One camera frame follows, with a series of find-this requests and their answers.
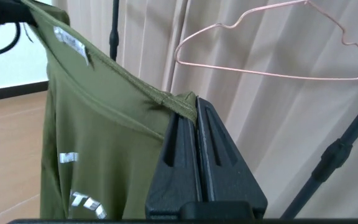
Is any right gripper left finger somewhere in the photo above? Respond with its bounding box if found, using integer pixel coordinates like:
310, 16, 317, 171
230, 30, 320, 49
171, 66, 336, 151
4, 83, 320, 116
145, 111, 203, 219

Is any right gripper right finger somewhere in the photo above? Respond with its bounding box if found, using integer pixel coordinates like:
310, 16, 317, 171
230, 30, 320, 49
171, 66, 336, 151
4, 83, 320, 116
196, 96, 269, 219

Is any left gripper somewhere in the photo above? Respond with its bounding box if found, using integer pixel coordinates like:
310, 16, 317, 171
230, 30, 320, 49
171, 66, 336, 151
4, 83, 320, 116
0, 0, 38, 42

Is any green long-sleeved shirt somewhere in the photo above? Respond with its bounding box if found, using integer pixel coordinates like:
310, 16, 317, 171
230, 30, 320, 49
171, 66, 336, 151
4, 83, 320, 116
22, 0, 198, 220

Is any black clothes rack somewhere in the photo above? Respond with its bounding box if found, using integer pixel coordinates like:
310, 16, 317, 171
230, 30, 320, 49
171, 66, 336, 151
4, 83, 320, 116
109, 0, 358, 220

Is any pink clothes hanger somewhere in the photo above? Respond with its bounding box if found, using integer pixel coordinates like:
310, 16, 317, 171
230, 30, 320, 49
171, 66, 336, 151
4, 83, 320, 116
175, 0, 358, 81

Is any black cable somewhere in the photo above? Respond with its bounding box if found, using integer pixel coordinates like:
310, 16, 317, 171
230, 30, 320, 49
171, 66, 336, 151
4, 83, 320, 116
0, 22, 22, 57

